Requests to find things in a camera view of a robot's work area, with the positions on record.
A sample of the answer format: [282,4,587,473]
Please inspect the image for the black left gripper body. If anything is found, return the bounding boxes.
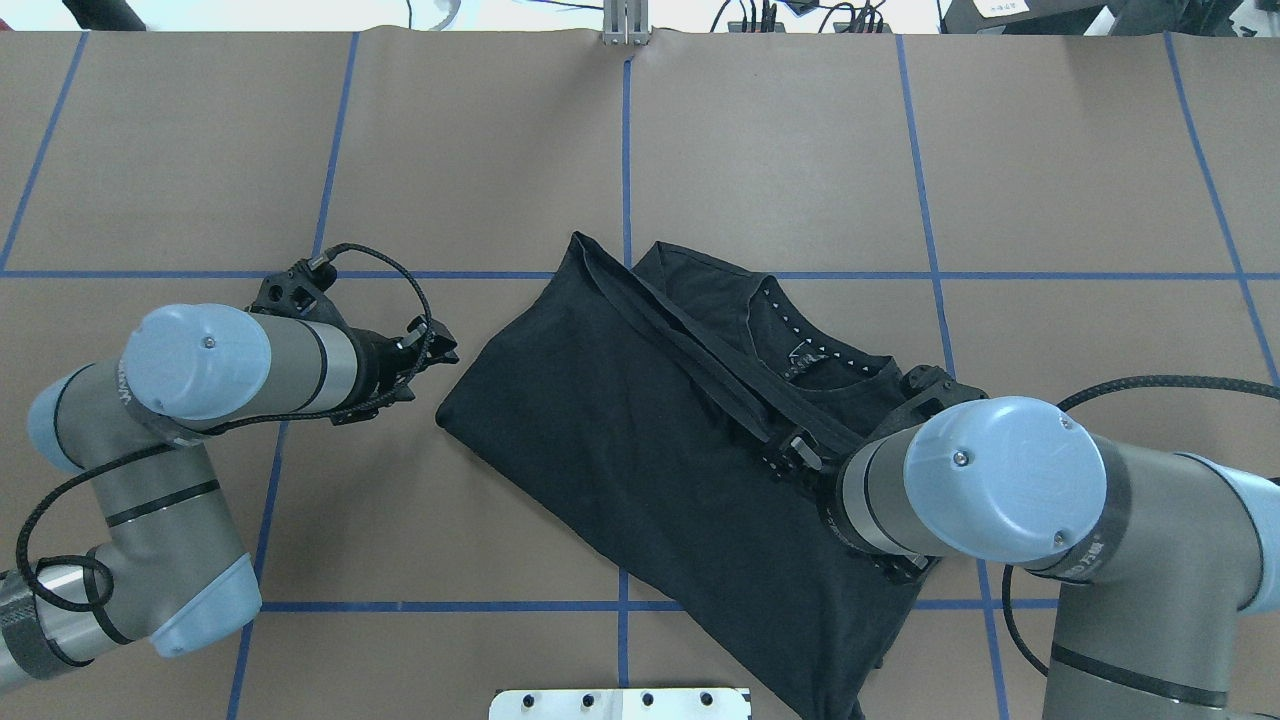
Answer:
[349,331,421,411]

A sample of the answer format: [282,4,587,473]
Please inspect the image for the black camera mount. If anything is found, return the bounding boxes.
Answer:
[244,258,347,327]
[900,365,989,419]

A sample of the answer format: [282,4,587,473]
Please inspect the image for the black graphic t-shirt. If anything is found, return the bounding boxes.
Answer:
[436,233,918,719]

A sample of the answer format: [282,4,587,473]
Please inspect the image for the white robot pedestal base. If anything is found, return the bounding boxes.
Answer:
[488,687,754,719]

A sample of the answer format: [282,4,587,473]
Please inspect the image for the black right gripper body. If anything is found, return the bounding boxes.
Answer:
[790,437,867,501]

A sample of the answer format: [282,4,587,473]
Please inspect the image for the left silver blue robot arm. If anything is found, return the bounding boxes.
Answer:
[3,304,457,692]

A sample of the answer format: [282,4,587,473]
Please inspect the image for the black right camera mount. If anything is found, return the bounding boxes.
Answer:
[900,365,989,419]

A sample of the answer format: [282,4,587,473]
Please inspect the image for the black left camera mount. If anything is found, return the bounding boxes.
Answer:
[244,258,347,327]

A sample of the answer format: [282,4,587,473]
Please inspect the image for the aluminium frame post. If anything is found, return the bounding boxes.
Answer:
[602,0,652,47]

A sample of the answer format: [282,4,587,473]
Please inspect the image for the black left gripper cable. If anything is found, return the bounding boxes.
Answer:
[15,242,434,612]

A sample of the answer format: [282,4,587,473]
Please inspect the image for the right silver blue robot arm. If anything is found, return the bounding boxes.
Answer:
[765,396,1279,719]

